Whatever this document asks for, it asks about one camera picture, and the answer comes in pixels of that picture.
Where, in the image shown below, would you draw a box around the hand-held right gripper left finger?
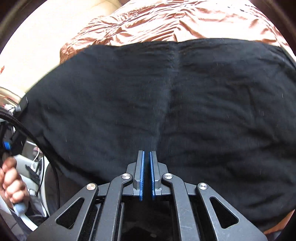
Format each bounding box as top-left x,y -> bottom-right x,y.
28,151 -> 145,241

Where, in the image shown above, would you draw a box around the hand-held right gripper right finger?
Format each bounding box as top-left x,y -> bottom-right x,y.
150,151 -> 269,241

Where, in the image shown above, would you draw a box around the black pants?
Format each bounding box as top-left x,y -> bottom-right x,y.
17,39 -> 296,234

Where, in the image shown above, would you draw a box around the person's left hand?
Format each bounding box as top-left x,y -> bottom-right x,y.
0,158 -> 30,210

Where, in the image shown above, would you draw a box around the black braided cable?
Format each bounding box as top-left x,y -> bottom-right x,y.
0,111 -> 62,209

